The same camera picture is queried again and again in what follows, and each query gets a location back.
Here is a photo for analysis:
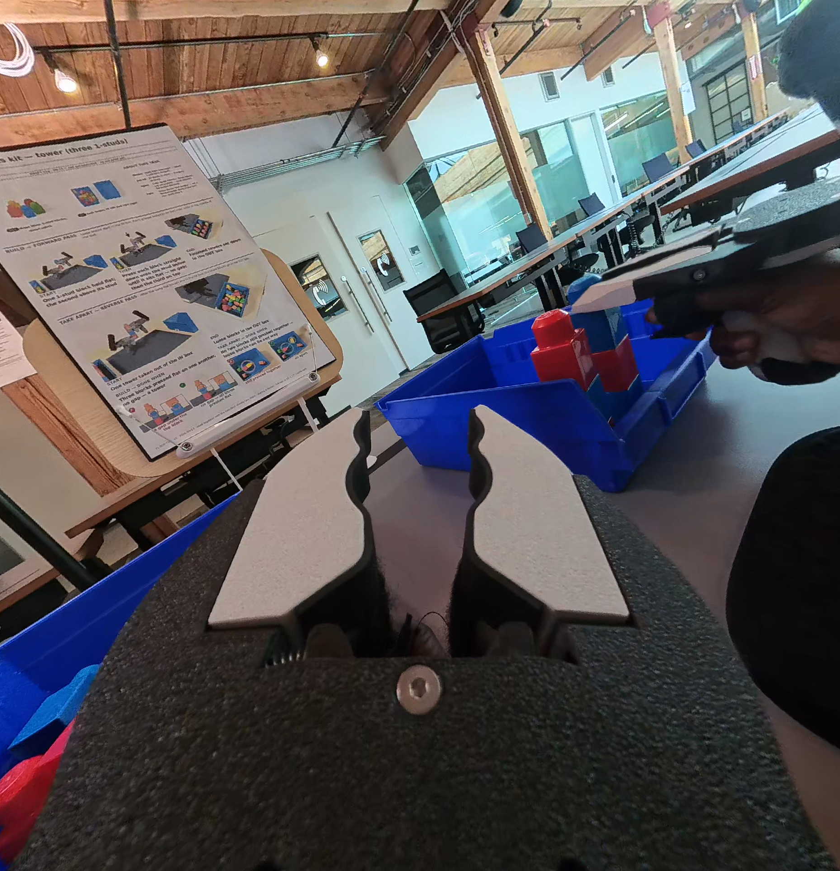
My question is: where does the instruction poster board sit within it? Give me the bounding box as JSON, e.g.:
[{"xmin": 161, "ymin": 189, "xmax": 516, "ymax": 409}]
[{"xmin": 0, "ymin": 124, "xmax": 344, "ymax": 477}]

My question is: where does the black disc stand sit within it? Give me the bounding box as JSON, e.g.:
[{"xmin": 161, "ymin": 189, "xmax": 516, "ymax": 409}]
[{"xmin": 0, "ymin": 475, "xmax": 98, "ymax": 594}]

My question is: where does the black ceiling track rail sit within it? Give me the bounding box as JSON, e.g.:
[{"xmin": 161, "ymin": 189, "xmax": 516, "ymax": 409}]
[{"xmin": 103, "ymin": 0, "xmax": 133, "ymax": 130}]

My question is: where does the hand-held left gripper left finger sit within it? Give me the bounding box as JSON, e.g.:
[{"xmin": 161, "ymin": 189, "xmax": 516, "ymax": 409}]
[{"xmin": 208, "ymin": 408, "xmax": 395, "ymax": 659}]

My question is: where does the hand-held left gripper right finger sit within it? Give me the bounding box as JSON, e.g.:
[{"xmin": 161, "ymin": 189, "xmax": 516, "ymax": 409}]
[{"xmin": 450, "ymin": 406, "xmax": 632, "ymax": 659}]

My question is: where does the white door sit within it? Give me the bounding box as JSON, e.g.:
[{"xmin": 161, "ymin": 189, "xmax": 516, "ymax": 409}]
[
  {"xmin": 328, "ymin": 196, "xmax": 435, "ymax": 372},
  {"xmin": 253, "ymin": 204, "xmax": 394, "ymax": 409}
]

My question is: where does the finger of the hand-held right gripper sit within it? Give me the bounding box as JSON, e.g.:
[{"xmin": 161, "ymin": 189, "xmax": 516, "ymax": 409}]
[
  {"xmin": 597, "ymin": 230, "xmax": 722, "ymax": 281},
  {"xmin": 571, "ymin": 278, "xmax": 640, "ymax": 315}
]

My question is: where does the red mega block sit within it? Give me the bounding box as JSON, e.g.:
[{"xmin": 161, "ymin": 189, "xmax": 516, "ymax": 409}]
[
  {"xmin": 590, "ymin": 337, "xmax": 642, "ymax": 396},
  {"xmin": 531, "ymin": 308, "xmax": 598, "ymax": 392}
]

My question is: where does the white paper notice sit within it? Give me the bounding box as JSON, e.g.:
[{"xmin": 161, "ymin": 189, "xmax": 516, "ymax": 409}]
[{"xmin": 0, "ymin": 293, "xmax": 39, "ymax": 394}]

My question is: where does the blue mega block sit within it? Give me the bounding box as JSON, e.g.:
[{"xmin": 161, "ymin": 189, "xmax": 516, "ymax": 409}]
[
  {"xmin": 586, "ymin": 377, "xmax": 645, "ymax": 424},
  {"xmin": 568, "ymin": 272, "xmax": 630, "ymax": 355}
]

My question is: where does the blue plastic bin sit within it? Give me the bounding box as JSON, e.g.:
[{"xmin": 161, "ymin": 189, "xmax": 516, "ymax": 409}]
[
  {"xmin": 0, "ymin": 491, "xmax": 243, "ymax": 871},
  {"xmin": 379, "ymin": 299, "xmax": 717, "ymax": 492}
]

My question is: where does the black cushion pad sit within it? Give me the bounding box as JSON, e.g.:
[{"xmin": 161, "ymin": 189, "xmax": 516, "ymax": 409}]
[{"xmin": 726, "ymin": 425, "xmax": 840, "ymax": 758}]

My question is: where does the grey office desk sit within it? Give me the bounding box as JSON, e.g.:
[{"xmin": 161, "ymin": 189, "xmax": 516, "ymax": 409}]
[
  {"xmin": 661, "ymin": 112, "xmax": 840, "ymax": 225},
  {"xmin": 0, "ymin": 435, "xmax": 339, "ymax": 623},
  {"xmin": 416, "ymin": 262, "xmax": 571, "ymax": 341}
]

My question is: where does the white coiled cable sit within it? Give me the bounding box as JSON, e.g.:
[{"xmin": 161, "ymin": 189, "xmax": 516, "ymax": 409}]
[{"xmin": 0, "ymin": 22, "xmax": 36, "ymax": 77}]

